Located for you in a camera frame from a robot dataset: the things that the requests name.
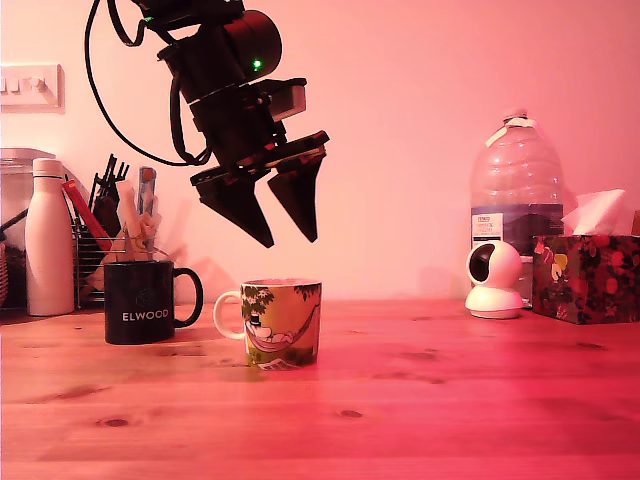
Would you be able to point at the blue grey flat utensil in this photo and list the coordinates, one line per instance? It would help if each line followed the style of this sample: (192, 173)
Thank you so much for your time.
(146, 190)

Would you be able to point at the cream wooden utensil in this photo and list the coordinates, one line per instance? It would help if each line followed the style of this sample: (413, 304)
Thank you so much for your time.
(129, 215)

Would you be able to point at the black utensil with prongs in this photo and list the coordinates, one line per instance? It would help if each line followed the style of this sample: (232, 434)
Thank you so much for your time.
(106, 185)

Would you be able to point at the black mug with Elwood print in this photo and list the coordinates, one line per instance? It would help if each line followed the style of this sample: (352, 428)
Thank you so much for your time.
(140, 305)

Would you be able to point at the red flat stick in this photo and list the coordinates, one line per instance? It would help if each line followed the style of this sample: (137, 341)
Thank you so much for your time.
(85, 210)

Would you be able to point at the white insulated bottle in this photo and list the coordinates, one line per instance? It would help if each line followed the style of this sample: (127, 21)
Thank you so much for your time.
(49, 250)

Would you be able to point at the large clear water bottle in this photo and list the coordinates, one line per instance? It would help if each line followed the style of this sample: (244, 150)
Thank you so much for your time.
(517, 185)

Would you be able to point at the white tissue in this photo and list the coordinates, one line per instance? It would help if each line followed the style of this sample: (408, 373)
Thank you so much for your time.
(597, 212)

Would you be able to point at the floral tissue box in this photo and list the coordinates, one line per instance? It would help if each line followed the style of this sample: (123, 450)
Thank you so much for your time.
(590, 280)

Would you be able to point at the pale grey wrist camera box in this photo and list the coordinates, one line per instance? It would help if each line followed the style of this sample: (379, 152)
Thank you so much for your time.
(292, 100)

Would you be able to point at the white wall switch plate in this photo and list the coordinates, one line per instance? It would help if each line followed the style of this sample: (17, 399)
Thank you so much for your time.
(30, 90)

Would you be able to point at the small white round camera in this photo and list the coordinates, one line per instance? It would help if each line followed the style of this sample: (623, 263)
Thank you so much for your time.
(500, 280)

